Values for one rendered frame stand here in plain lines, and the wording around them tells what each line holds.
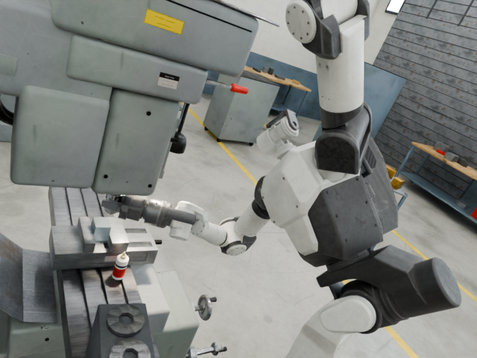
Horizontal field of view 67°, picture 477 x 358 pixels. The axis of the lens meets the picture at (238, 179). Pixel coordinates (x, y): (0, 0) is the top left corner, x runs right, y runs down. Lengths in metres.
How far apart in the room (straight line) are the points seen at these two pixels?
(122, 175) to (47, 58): 0.35
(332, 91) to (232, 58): 0.34
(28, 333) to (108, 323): 0.40
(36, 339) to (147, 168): 0.63
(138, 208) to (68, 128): 0.36
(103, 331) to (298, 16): 0.79
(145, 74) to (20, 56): 0.26
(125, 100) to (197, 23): 0.26
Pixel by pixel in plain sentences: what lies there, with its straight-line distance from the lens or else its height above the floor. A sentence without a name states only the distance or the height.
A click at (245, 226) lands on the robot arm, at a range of 1.31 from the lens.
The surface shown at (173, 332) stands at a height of 0.74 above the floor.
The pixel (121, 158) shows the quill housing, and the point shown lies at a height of 1.44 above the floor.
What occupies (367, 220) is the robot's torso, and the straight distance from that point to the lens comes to 0.96.
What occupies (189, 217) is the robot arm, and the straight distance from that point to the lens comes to 1.15.
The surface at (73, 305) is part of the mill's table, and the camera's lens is 1.26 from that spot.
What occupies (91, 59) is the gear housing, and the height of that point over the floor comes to 1.69.
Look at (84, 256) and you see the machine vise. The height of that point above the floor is 1.01.
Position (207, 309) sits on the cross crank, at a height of 0.69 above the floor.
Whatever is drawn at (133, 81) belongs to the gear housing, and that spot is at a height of 1.66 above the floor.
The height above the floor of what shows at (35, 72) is 1.63.
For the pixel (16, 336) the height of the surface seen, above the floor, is 0.86.
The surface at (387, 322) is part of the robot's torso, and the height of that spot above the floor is 1.38.
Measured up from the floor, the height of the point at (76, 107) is 1.57.
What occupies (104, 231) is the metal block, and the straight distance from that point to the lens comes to 1.34.
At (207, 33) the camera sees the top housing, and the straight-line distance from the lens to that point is 0.94.
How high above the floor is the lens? 1.89
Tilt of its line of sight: 23 degrees down
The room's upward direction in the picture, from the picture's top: 22 degrees clockwise
